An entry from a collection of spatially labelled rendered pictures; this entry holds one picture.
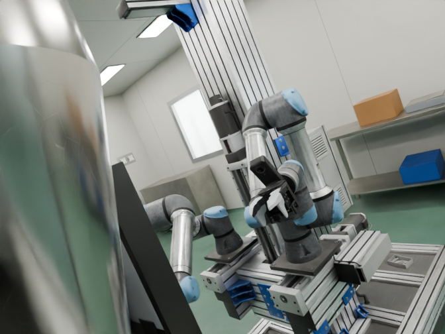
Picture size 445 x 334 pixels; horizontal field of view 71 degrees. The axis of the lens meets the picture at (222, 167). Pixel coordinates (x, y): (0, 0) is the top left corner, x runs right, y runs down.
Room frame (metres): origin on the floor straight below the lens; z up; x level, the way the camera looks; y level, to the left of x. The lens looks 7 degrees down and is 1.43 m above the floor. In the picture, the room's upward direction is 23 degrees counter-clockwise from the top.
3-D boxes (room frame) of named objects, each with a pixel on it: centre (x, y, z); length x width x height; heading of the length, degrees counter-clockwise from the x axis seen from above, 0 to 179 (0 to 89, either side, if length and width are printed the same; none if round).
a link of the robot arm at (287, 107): (1.16, -0.30, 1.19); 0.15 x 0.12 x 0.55; 64
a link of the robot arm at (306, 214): (0.93, -0.16, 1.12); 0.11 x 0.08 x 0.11; 64
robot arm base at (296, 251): (1.22, -0.17, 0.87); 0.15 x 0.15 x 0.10
